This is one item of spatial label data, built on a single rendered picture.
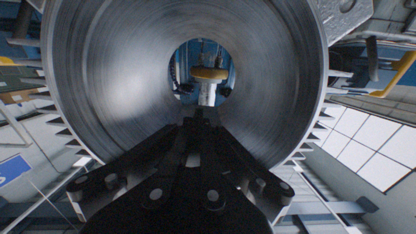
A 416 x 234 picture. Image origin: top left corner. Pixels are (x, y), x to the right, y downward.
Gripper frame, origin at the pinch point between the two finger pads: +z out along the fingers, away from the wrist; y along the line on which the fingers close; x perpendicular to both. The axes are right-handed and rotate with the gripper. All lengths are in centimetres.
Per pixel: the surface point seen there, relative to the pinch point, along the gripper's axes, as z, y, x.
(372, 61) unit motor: 18, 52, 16
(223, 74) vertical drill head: 31.6, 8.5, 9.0
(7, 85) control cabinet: 176, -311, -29
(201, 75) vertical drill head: 30.3, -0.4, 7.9
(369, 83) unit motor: 23, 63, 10
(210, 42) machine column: 55, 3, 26
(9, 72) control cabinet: 183, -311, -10
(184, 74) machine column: 57, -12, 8
